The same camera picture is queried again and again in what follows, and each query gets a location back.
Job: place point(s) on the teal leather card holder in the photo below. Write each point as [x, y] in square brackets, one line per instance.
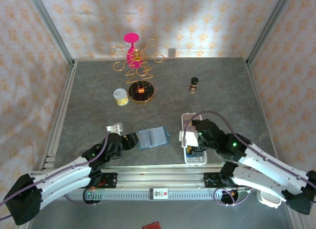
[153, 138]

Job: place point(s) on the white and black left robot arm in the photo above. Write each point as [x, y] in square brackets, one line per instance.
[64, 179]

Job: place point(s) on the stack of assorted cards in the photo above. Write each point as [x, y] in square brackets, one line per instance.
[188, 121]

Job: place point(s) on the white plastic slotted basket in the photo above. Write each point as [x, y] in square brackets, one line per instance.
[196, 160]

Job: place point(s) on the yellow tin can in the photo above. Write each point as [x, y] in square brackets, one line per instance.
[120, 97]

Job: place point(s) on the white label tag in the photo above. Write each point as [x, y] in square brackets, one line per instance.
[159, 194]

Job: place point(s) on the spice bottle with black cap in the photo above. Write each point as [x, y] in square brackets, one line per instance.
[194, 85]

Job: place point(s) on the white square alarm clock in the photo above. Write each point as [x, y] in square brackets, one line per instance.
[269, 202]

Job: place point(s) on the red flat object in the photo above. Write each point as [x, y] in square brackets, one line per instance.
[151, 225]

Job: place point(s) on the pink plastic wine glass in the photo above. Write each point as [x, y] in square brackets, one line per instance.
[131, 37]

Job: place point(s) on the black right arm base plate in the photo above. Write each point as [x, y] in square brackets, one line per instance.
[209, 180]

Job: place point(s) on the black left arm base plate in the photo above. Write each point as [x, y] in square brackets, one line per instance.
[111, 180]

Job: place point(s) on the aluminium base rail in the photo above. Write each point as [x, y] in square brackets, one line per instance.
[160, 177]

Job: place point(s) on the aluminium table edge rail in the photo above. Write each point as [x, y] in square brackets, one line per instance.
[63, 110]
[259, 105]

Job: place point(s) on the aluminium frame post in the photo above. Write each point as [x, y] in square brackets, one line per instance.
[51, 29]
[269, 29]

